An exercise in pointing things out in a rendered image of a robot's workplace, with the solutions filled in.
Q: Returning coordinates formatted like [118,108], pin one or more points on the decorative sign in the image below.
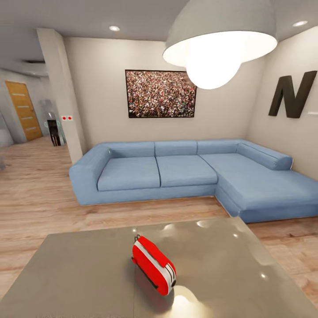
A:
[293,104]

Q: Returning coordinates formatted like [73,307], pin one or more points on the door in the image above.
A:
[23,106]

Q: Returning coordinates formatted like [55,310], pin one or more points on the sofa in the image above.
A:
[248,180]

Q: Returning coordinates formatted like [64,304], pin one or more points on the standing mirror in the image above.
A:
[51,122]

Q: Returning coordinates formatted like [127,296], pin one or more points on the coffee table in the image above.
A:
[222,271]

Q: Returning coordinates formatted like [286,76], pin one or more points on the picture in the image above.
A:
[160,94]

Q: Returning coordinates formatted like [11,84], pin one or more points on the room light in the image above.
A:
[254,19]

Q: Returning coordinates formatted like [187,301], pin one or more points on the radio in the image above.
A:
[157,268]

